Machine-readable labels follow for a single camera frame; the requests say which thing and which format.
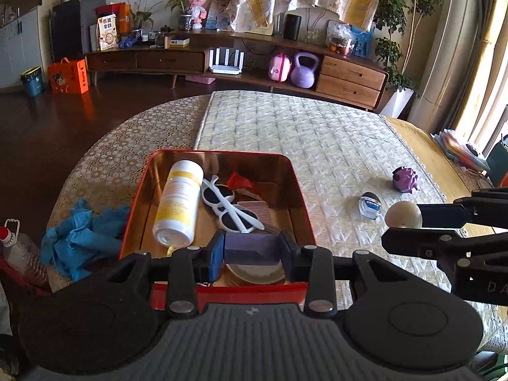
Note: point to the cream egg-shaped toy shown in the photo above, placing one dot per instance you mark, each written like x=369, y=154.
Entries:
x=403, y=214

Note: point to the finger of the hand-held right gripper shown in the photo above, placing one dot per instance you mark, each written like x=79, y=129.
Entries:
x=408, y=241
x=440, y=215

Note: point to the purple block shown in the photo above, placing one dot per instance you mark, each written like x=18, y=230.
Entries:
x=252, y=248

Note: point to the flat pink box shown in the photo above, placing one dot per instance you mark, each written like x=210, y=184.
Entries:
x=200, y=79

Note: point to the red gift bag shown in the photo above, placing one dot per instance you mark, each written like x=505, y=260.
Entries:
x=115, y=14

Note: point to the grey cupboard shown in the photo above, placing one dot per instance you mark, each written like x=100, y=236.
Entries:
x=18, y=39

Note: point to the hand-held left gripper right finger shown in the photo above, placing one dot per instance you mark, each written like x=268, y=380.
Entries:
x=289, y=256

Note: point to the white and yellow bottle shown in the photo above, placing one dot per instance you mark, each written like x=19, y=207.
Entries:
x=178, y=202

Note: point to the purple kettlebell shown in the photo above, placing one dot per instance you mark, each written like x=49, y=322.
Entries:
x=303, y=74

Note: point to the white sunglasses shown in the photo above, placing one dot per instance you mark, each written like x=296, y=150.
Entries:
x=230, y=210

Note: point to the cream snack bag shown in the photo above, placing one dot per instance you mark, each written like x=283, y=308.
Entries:
x=107, y=33

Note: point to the yellow and white box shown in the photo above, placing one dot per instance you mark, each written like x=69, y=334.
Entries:
x=179, y=42

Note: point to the stack of papers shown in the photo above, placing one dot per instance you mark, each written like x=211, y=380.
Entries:
x=460, y=149

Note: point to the wooden tv cabinet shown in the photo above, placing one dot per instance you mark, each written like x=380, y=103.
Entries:
x=349, y=77

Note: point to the white planter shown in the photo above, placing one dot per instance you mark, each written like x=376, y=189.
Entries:
x=397, y=103

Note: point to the pink toy suitcase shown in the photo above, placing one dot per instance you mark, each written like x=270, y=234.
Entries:
x=280, y=68

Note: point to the potted orchid plant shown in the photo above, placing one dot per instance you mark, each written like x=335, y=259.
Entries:
x=184, y=22

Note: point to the purple spiky toy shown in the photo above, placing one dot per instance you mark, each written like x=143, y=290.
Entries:
x=407, y=178

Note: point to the teal case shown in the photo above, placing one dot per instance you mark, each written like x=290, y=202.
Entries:
x=498, y=162

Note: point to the small blue toy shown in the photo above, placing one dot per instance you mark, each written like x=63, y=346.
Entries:
x=127, y=42

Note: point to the blue trash bin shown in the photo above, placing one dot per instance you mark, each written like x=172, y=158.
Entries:
x=31, y=83

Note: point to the small potted plant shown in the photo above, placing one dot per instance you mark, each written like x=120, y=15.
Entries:
x=139, y=20

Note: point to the yellow lace-edged cloth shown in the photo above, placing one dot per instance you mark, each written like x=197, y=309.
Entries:
x=420, y=143

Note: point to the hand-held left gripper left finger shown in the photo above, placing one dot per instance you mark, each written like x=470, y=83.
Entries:
x=216, y=256

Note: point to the round metal lid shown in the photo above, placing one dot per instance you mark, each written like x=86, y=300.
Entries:
x=254, y=274

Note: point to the tall green houseplant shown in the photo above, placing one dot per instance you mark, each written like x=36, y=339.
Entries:
x=391, y=12

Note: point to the beige window curtain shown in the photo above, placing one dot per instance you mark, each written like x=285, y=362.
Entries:
x=448, y=47

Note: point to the framed picture card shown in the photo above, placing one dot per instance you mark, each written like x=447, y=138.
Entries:
x=218, y=14

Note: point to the pink doll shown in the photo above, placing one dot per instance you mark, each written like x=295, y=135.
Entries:
x=199, y=6

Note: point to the red metal tin box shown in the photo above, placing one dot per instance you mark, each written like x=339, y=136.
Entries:
x=258, y=166

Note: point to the black speaker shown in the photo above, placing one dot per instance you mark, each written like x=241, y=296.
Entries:
x=293, y=27

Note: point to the blue cloth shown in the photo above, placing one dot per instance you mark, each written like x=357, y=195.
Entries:
x=79, y=234

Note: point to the orange paper bag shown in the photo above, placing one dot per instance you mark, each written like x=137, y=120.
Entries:
x=67, y=77

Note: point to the plastic bottle with red cap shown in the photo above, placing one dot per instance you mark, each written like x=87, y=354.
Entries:
x=24, y=258

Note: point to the dark cabinet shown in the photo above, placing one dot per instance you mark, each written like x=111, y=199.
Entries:
x=73, y=27

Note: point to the plastic bag of fruit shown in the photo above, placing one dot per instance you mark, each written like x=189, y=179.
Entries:
x=338, y=37

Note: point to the blue box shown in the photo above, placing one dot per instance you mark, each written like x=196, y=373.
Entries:
x=362, y=43

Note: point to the white quilted mat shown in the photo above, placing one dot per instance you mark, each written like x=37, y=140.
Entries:
x=317, y=135

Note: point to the white router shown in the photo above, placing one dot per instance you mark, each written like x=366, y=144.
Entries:
x=226, y=65

